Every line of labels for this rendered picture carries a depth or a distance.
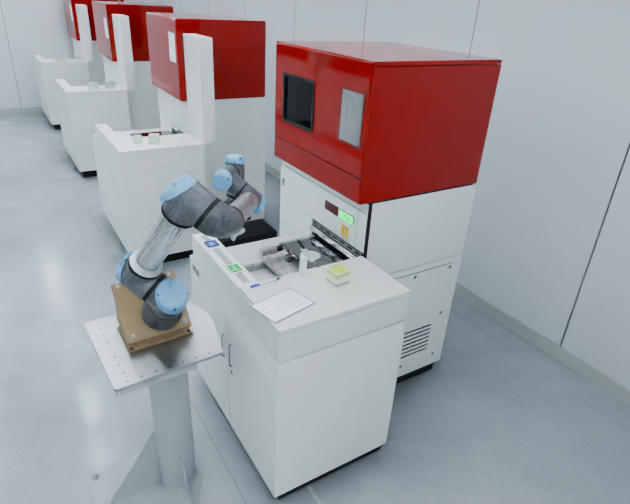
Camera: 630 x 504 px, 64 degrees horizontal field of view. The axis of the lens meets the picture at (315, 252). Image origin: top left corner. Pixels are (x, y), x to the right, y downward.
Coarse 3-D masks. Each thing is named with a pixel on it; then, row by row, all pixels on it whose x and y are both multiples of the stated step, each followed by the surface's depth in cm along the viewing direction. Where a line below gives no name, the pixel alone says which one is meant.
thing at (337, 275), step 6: (336, 264) 211; (330, 270) 206; (336, 270) 206; (342, 270) 206; (348, 270) 206; (330, 276) 207; (336, 276) 204; (342, 276) 205; (348, 276) 207; (330, 282) 208; (336, 282) 205; (342, 282) 207; (348, 282) 209
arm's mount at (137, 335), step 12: (168, 276) 198; (120, 288) 189; (120, 300) 187; (132, 300) 189; (120, 312) 186; (132, 312) 187; (120, 324) 191; (132, 324) 186; (144, 324) 188; (180, 324) 193; (132, 336) 184; (144, 336) 186; (156, 336) 188; (168, 336) 192; (180, 336) 195; (132, 348) 185; (144, 348) 188
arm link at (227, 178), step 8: (224, 168) 187; (232, 168) 189; (216, 176) 183; (224, 176) 183; (232, 176) 186; (216, 184) 185; (224, 184) 184; (232, 184) 186; (240, 184) 186; (232, 192) 187
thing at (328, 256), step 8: (304, 240) 260; (312, 240) 260; (320, 240) 261; (288, 248) 250; (296, 248) 251; (312, 248) 252; (320, 248) 253; (328, 248) 253; (336, 248) 254; (328, 256) 245; (336, 256) 246; (344, 256) 246; (312, 264) 237; (320, 264) 238
